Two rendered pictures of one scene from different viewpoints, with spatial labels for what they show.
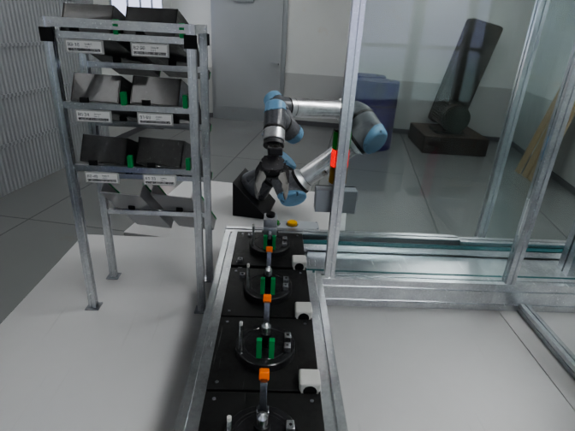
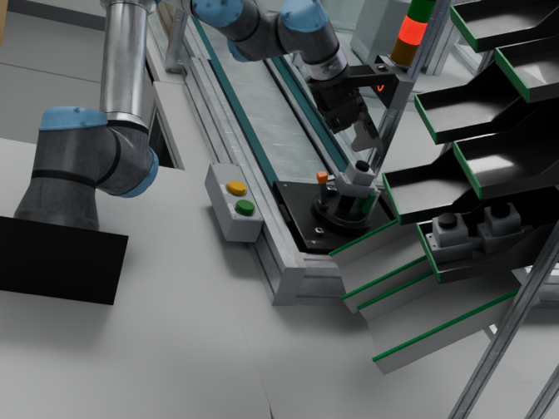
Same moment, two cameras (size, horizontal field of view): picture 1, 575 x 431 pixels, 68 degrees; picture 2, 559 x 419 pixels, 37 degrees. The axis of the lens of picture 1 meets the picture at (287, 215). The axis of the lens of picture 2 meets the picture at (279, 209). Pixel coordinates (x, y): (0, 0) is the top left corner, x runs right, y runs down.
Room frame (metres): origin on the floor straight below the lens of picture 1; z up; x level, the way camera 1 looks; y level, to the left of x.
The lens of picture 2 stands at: (2.05, 1.41, 1.90)
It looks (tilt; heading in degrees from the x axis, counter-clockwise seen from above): 32 degrees down; 245
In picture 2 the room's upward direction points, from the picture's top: 19 degrees clockwise
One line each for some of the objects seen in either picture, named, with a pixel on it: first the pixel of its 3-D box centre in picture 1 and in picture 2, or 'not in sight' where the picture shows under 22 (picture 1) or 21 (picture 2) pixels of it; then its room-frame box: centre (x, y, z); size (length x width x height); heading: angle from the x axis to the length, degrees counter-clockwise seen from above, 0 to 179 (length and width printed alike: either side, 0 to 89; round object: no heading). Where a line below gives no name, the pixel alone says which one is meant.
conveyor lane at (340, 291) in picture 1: (354, 269); (300, 163); (1.26, -0.24, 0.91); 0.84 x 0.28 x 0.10; 92
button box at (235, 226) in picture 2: (291, 231); (232, 200); (1.49, -0.02, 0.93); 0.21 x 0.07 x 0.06; 92
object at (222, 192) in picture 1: (250, 214); (74, 283); (1.83, 0.18, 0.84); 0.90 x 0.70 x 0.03; 82
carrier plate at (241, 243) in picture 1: (269, 250); (339, 219); (1.28, 0.06, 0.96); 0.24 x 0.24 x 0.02; 2
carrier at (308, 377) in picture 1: (265, 335); not in sight; (0.78, 0.03, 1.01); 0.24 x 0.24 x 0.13; 2
